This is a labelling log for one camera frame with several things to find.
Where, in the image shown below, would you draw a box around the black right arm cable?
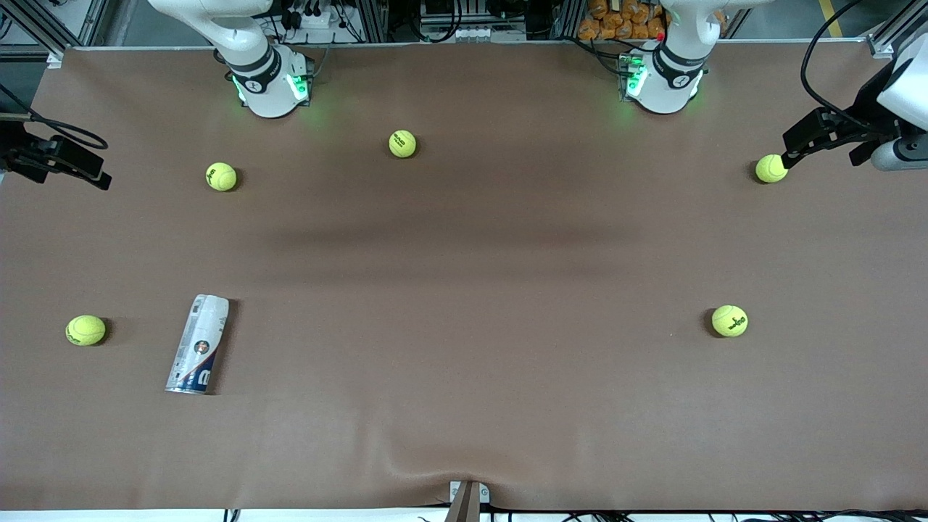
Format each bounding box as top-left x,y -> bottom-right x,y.
0,83 -> 109,151

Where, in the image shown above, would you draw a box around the orange netted bags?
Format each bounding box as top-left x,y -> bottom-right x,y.
578,0 -> 668,41

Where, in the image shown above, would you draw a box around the aluminium cage frame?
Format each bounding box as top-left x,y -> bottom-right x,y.
0,0 -> 109,67
866,0 -> 928,59

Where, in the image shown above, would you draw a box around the metal camera bracket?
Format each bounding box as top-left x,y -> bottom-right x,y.
448,480 -> 491,522

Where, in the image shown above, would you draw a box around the white power strip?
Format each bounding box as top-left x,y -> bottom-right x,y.
286,0 -> 336,31

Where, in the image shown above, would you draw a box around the white terminal strip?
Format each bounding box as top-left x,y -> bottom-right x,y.
419,25 -> 527,43

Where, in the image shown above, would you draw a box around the clear tennis ball can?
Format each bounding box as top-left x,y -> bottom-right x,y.
165,294 -> 230,394

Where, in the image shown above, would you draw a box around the brown table mat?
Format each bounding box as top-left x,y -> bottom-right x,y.
0,41 -> 928,512

